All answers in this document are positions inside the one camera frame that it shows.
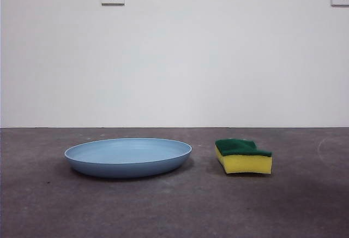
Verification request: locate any blue round plate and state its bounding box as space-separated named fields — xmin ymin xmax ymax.
xmin=64 ymin=138 xmax=192 ymax=179

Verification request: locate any yellow and green sponge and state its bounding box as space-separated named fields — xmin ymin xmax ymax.
xmin=214 ymin=138 xmax=273 ymax=176

